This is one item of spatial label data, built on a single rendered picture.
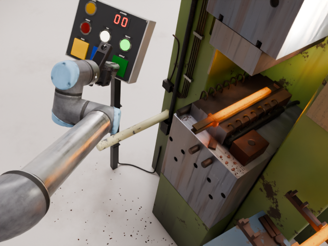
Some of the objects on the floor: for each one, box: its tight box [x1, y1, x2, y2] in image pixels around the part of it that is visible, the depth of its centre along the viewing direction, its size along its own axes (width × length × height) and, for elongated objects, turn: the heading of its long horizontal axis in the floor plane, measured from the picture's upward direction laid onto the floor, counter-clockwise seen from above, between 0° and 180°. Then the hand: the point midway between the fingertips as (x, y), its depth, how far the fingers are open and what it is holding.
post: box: [110, 77, 121, 170], centre depth 180 cm, size 4×4×108 cm
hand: (116, 64), depth 134 cm, fingers closed
